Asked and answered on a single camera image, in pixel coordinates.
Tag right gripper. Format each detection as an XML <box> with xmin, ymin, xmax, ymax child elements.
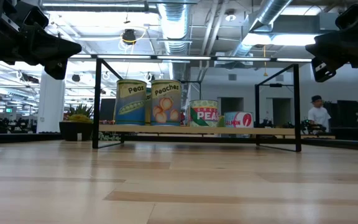
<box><xmin>305</xmin><ymin>28</ymin><xmax>358</xmax><ymax>83</ymax></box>

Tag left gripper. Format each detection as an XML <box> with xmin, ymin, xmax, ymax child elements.
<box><xmin>4</xmin><ymin>26</ymin><xmax>83</xmax><ymax>80</ymax></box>

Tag tall Peas label can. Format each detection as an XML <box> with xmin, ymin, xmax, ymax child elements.
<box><xmin>114</xmin><ymin>78</ymin><xmax>148</xmax><ymax>126</ymax></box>

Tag tall Carrots label can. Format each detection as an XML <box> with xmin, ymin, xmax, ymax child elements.
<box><xmin>145</xmin><ymin>87</ymin><xmax>152</xmax><ymax>125</ymax></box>

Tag Salmon label can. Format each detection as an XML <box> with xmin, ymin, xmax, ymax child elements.
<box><xmin>224</xmin><ymin>111</ymin><xmax>255</xmax><ymax>129</ymax></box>

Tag tall Peaches label can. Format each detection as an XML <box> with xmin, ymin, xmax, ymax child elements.
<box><xmin>150</xmin><ymin>79</ymin><xmax>182</xmax><ymax>126</ymax></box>

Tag short Green Peas can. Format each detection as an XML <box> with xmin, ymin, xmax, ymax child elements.
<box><xmin>188</xmin><ymin>99</ymin><xmax>219</xmax><ymax>128</ymax></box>

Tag white structural column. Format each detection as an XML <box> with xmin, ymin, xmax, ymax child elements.
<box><xmin>35</xmin><ymin>70</ymin><xmax>66</xmax><ymax>134</ymax></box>

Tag person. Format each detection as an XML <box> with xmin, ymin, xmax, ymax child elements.
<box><xmin>308</xmin><ymin>95</ymin><xmax>332</xmax><ymax>131</ymax></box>

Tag black equipment rack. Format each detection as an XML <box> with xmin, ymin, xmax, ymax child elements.
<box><xmin>329</xmin><ymin>99</ymin><xmax>358</xmax><ymax>133</ymax></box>

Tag dark background monitor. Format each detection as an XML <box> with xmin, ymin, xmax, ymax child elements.
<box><xmin>99</xmin><ymin>98</ymin><xmax>117</xmax><ymax>121</ymax></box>

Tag background black robot arms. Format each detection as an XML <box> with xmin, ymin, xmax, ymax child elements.
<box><xmin>286</xmin><ymin>119</ymin><xmax>326</xmax><ymax>134</ymax></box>

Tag small succulent in dark pot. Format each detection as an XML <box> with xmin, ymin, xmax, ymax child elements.
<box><xmin>58</xmin><ymin>103</ymin><xmax>94</xmax><ymax>142</ymax></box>

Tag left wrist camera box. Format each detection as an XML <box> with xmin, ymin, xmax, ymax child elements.
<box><xmin>16</xmin><ymin>2</ymin><xmax>50</xmax><ymax>29</ymax></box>

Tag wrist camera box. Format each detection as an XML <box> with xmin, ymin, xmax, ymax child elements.
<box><xmin>16</xmin><ymin>2</ymin><xmax>50</xmax><ymax>29</ymax></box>
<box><xmin>335</xmin><ymin>3</ymin><xmax>358</xmax><ymax>29</ymax></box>

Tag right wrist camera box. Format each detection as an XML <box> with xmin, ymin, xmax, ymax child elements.
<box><xmin>335</xmin><ymin>3</ymin><xmax>358</xmax><ymax>29</ymax></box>

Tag yellow hanging cord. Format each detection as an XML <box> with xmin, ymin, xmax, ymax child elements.
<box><xmin>261</xmin><ymin>45</ymin><xmax>269</xmax><ymax>78</ymax></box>

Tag slanted silver ventilation duct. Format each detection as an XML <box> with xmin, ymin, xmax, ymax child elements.
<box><xmin>228</xmin><ymin>0</ymin><xmax>293</xmax><ymax>58</ymax></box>

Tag black ceiling device yellow cable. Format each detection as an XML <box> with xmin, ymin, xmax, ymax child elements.
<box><xmin>121</xmin><ymin>28</ymin><xmax>138</xmax><ymax>46</ymax></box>

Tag round silver ventilation duct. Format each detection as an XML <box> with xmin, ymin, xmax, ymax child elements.
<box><xmin>156</xmin><ymin>0</ymin><xmax>196</xmax><ymax>78</ymax></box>

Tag wooden shelf black metal frame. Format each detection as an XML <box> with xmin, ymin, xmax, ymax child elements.
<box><xmin>92</xmin><ymin>58</ymin><xmax>303</xmax><ymax>153</ymax></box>

